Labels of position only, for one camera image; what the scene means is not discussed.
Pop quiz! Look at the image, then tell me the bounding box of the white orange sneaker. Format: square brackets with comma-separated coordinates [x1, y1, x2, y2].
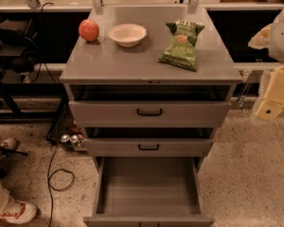
[0, 201, 39, 225]
[0, 138, 17, 149]

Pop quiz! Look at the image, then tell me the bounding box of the grey top drawer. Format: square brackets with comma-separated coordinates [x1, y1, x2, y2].
[69, 85, 228, 128]

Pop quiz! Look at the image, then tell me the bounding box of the black wire basket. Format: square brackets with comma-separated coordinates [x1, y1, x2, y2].
[47, 104, 87, 153]

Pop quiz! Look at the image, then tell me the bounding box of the red apple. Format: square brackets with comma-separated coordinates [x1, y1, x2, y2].
[79, 20, 99, 42]

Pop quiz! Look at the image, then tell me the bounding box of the white orange right sneaker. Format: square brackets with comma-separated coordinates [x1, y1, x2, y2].
[0, 201, 39, 225]

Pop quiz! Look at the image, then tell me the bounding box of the grey bottom drawer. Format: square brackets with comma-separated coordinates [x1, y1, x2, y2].
[83, 157, 214, 227]

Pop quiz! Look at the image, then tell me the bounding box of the black equipment stand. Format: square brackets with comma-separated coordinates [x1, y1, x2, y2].
[0, 13, 66, 120]

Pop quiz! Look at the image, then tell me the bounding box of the silver can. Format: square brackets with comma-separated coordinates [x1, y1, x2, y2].
[70, 134, 80, 144]
[61, 134, 70, 143]

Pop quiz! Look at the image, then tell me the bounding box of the white bowl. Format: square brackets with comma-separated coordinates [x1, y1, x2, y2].
[109, 24, 147, 47]

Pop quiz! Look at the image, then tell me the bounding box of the grey drawer cabinet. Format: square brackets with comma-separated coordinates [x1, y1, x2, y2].
[61, 6, 241, 169]

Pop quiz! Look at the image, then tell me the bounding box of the yellow robot base block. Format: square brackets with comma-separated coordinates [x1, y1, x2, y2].
[256, 64, 284, 121]

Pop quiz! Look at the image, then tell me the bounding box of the grey middle drawer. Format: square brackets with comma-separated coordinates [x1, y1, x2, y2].
[84, 128, 213, 157]

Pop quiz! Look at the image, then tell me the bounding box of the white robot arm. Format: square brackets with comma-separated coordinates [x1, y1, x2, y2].
[248, 9, 284, 62]

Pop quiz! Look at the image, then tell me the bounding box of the black floor cable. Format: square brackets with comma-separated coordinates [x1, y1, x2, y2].
[46, 144, 76, 227]

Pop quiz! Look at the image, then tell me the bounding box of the grey drawer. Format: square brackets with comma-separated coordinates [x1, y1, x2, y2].
[69, 85, 228, 128]
[84, 128, 213, 157]
[83, 157, 214, 227]

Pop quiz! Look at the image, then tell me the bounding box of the white orange left sneaker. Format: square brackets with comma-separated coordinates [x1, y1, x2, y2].
[0, 138, 17, 149]

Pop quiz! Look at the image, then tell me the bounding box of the green chip bag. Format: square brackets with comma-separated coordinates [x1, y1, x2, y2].
[158, 20, 204, 71]

